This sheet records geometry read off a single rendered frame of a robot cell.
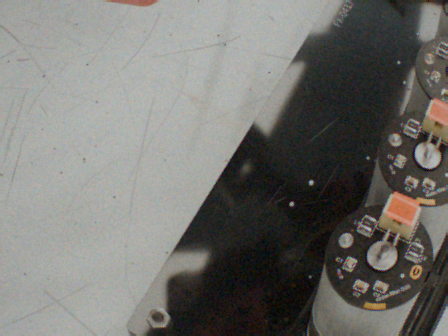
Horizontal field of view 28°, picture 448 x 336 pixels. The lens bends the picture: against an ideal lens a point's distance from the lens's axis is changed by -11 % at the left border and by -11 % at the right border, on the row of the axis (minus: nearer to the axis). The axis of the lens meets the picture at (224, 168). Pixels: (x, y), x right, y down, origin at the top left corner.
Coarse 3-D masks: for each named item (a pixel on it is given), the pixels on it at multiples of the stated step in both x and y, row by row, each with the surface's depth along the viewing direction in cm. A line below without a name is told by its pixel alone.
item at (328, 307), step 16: (368, 256) 19; (384, 272) 19; (416, 272) 19; (320, 288) 20; (320, 304) 21; (336, 304) 19; (320, 320) 21; (336, 320) 20; (352, 320) 20; (368, 320) 19; (384, 320) 19; (400, 320) 20
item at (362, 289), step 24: (360, 216) 20; (336, 240) 20; (360, 240) 20; (408, 240) 19; (336, 264) 19; (360, 264) 19; (408, 264) 19; (432, 264) 19; (336, 288) 19; (360, 288) 19; (384, 288) 19; (408, 288) 19
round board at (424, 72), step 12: (420, 48) 22; (432, 48) 22; (444, 48) 22; (420, 60) 22; (444, 60) 22; (420, 72) 22; (432, 72) 22; (444, 72) 22; (420, 84) 22; (432, 84) 22; (444, 84) 22; (432, 96) 22; (444, 96) 22
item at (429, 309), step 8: (432, 272) 19; (432, 280) 19; (440, 280) 19; (440, 288) 19; (432, 296) 19; (440, 296) 19; (432, 304) 19; (440, 304) 19; (424, 312) 19; (432, 312) 19; (440, 312) 19; (424, 320) 18; (432, 320) 18; (416, 328) 18; (424, 328) 18; (432, 328) 18
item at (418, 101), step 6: (414, 78) 22; (414, 84) 22; (414, 90) 23; (420, 90) 22; (414, 96) 23; (420, 96) 22; (426, 96) 22; (414, 102) 23; (420, 102) 22; (426, 102) 22; (408, 108) 24; (414, 108) 23; (420, 108) 22; (426, 108) 22
